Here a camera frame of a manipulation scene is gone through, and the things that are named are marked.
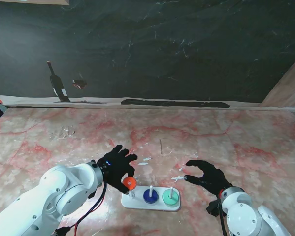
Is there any red black right arm cable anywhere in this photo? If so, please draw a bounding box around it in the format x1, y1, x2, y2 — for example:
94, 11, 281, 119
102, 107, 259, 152
217, 191, 229, 236

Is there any red black left arm cable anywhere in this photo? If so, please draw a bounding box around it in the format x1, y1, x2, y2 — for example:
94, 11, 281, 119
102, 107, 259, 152
56, 180, 107, 236

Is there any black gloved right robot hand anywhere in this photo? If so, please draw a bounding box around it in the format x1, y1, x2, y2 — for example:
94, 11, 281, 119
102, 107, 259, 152
184, 160, 233, 197

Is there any red black arm cable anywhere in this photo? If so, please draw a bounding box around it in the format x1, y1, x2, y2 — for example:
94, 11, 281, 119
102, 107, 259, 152
217, 191, 229, 236
56, 180, 107, 236

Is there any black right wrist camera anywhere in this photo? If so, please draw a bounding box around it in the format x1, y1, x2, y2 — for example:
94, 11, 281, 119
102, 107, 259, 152
206, 199, 221, 217

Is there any leaning wooden plank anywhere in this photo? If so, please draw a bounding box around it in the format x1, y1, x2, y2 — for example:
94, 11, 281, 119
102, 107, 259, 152
259, 59, 295, 108

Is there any white Hanoi tower base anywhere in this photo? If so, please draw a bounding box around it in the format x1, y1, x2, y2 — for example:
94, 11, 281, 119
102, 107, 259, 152
121, 185, 182, 212

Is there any medium blue ring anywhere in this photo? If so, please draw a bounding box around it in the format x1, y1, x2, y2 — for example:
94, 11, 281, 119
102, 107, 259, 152
143, 188, 159, 205

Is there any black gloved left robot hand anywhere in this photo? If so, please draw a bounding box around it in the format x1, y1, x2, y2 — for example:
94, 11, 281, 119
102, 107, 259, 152
97, 145, 138, 194

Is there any small orange ring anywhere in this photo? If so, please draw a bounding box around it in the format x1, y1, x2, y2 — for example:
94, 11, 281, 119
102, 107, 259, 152
122, 177, 137, 190

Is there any large green ring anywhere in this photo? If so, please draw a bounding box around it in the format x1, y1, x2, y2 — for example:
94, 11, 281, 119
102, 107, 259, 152
162, 188, 180, 206

